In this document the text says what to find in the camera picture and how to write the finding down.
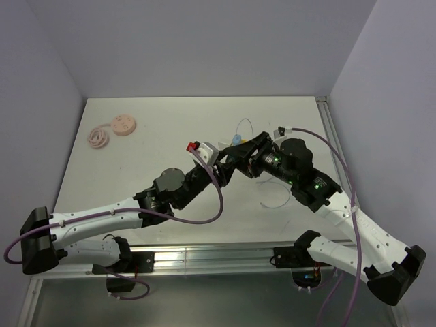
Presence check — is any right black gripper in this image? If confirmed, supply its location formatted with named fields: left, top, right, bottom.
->
left=223, top=131, right=296, bottom=185

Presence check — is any light blue charger plug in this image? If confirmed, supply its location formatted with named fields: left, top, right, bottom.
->
left=231, top=134, right=243, bottom=146

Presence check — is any light blue thin cable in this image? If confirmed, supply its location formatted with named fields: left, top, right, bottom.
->
left=234, top=118, right=294, bottom=211

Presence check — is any pink round power strip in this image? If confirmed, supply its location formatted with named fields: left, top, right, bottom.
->
left=110, top=114, right=136, bottom=136

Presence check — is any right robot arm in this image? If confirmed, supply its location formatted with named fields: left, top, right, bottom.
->
left=223, top=132, right=426, bottom=306

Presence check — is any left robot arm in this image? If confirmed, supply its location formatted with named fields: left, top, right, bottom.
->
left=17, top=140, right=261, bottom=275

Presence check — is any white flat card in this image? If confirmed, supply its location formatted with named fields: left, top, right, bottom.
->
left=218, top=140, right=232, bottom=151

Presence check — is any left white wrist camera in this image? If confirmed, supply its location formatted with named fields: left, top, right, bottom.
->
left=186, top=142, right=219, bottom=167

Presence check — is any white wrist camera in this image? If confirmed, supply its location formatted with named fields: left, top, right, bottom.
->
left=186, top=142, right=219, bottom=167
left=273, top=126, right=292, bottom=143

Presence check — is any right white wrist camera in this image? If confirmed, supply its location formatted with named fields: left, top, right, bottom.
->
left=273, top=126, right=292, bottom=143

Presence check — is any aluminium right side rail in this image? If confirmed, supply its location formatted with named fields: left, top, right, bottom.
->
left=315, top=97, right=351, bottom=195

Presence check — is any aluminium front rail frame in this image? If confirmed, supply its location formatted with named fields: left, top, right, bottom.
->
left=20, top=238, right=391, bottom=327

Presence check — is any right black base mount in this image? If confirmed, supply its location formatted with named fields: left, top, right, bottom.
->
left=269, top=246, right=322, bottom=288

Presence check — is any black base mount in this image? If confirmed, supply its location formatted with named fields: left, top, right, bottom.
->
left=269, top=246, right=322, bottom=288
left=91, top=251, right=155, bottom=300

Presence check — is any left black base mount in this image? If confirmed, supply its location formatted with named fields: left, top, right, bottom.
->
left=91, top=251, right=155, bottom=300

